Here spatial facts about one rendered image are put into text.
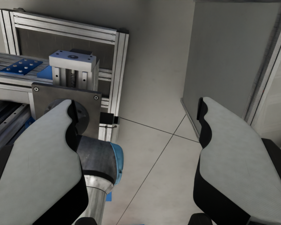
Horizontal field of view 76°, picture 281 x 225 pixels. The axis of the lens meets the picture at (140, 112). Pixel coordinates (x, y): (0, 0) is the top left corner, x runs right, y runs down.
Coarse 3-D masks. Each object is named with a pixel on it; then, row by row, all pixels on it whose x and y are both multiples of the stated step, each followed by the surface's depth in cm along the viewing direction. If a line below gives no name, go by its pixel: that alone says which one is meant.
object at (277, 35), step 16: (208, 0) 108; (224, 0) 89; (240, 0) 76; (256, 0) 66; (272, 0) 58; (272, 32) 59; (272, 48) 59; (272, 64) 61; (256, 80) 67; (256, 96) 67
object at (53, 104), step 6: (54, 102) 59; (60, 102) 58; (48, 108) 59; (78, 108) 60; (84, 108) 62; (78, 114) 60; (84, 114) 61; (84, 120) 61; (78, 126) 58; (84, 126) 62; (78, 132) 58
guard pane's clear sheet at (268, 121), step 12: (276, 60) 60; (276, 72) 60; (276, 84) 60; (264, 96) 65; (276, 96) 60; (264, 108) 65; (276, 108) 60; (252, 120) 72; (264, 120) 65; (276, 120) 60; (264, 132) 66; (276, 132) 60; (276, 144) 60
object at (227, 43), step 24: (216, 24) 99; (240, 24) 77; (264, 24) 63; (192, 48) 141; (216, 48) 100; (240, 48) 77; (264, 48) 63; (192, 72) 142; (216, 72) 100; (240, 72) 78; (192, 96) 144; (216, 96) 101; (240, 96) 78; (192, 120) 145
